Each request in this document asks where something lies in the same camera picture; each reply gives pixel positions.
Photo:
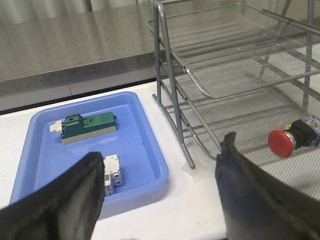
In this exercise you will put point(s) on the blue plastic tray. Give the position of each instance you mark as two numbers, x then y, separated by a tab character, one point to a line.
143	167

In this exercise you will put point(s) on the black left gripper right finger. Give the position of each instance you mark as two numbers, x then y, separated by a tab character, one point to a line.
256	205

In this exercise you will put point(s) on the grey stone counter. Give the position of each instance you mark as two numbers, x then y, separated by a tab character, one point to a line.
48	44

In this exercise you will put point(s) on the green terminal block component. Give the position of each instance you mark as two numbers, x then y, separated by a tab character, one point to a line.
76	127

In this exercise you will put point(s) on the white circuit breaker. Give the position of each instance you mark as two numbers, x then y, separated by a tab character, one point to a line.
112	174

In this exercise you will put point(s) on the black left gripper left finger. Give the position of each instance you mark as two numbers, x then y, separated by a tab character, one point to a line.
67	208

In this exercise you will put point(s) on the grey wire rack frame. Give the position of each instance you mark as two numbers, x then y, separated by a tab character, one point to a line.
308	14

